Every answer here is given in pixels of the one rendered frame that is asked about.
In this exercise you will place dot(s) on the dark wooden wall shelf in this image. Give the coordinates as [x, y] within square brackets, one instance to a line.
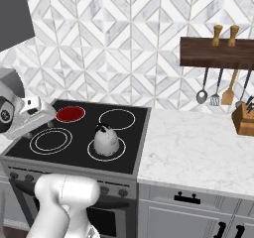
[215, 55]

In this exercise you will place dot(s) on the grey drawer front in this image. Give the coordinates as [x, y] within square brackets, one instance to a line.
[218, 202]

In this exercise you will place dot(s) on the wooden salt mill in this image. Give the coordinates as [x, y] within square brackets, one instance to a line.
[217, 35]

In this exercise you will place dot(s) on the white grey kettle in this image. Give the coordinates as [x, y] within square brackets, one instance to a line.
[106, 142]

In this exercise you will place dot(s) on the dark stove knob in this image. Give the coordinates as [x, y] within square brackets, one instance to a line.
[29, 178]
[14, 175]
[104, 190]
[123, 192]

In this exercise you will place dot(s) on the grey metal ladle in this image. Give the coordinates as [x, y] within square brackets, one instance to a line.
[202, 95]

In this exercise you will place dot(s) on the grey cupboard door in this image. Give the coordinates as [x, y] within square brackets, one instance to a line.
[178, 223]
[246, 227]

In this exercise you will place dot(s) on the wooden spatula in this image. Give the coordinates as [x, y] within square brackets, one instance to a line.
[228, 96]

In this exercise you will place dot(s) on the wooden knife block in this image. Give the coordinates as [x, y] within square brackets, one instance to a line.
[244, 123]

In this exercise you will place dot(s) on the black glass stove hob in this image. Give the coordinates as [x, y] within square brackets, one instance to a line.
[82, 139]

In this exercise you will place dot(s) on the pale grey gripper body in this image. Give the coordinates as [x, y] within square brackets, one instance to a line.
[36, 119]

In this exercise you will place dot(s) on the wooden pepper mill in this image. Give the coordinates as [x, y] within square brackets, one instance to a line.
[233, 36]

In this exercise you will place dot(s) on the grey oven door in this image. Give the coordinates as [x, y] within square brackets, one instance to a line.
[112, 220]

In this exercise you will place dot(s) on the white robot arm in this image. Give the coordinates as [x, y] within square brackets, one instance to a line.
[63, 199]

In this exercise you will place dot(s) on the grey slotted spatula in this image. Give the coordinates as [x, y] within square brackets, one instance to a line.
[215, 99]

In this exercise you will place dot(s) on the grey range hood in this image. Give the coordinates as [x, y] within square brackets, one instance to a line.
[13, 14]

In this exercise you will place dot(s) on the dark metal hanging tool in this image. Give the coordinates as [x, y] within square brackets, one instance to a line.
[244, 86]

